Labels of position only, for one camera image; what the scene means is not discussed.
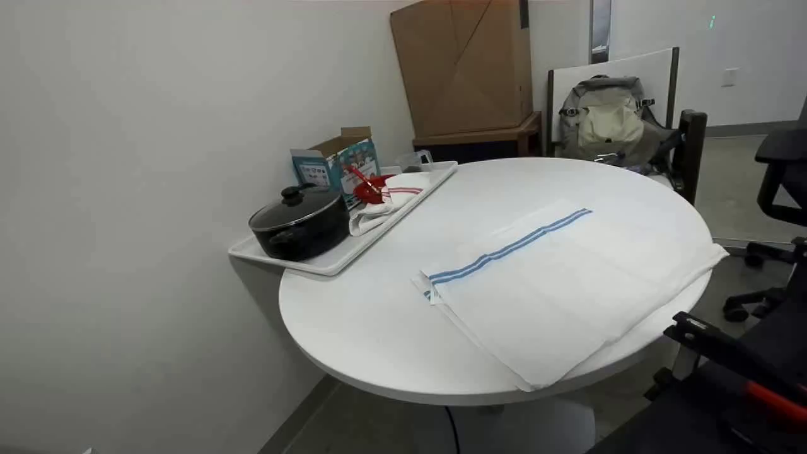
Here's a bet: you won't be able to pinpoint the white towel red stripes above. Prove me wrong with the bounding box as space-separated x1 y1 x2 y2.
349 172 432 238

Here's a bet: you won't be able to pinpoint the clear plastic cup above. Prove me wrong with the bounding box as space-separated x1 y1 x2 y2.
395 150 435 173

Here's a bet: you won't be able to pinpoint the white tray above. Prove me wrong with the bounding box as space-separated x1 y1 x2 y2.
228 161 459 277

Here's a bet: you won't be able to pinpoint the black pot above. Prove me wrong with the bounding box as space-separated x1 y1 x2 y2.
250 208 352 262

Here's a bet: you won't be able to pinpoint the blue printed cardboard box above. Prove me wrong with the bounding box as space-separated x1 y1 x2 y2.
291 127 381 211

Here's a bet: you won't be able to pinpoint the black pot lid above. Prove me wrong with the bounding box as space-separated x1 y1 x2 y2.
248 184 347 231

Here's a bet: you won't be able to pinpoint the dark wooden side table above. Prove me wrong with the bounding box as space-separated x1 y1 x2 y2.
413 112 543 164

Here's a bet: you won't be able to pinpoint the large brown cardboard box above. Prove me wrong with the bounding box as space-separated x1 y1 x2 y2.
390 0 534 139

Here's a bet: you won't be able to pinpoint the white towel blue stripes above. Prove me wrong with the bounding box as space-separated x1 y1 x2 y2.
412 201 730 392

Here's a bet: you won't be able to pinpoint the grey backpack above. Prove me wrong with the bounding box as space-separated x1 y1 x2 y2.
557 75 680 172

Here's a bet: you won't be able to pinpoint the narrow window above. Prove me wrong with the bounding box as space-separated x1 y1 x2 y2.
589 0 613 64

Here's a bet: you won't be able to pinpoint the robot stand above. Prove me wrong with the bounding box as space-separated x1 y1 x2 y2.
585 265 807 454

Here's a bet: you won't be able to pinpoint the black office chair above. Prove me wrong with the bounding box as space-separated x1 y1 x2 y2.
723 95 807 323

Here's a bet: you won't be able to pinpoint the black cable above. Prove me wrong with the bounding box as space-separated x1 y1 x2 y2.
444 406 462 454

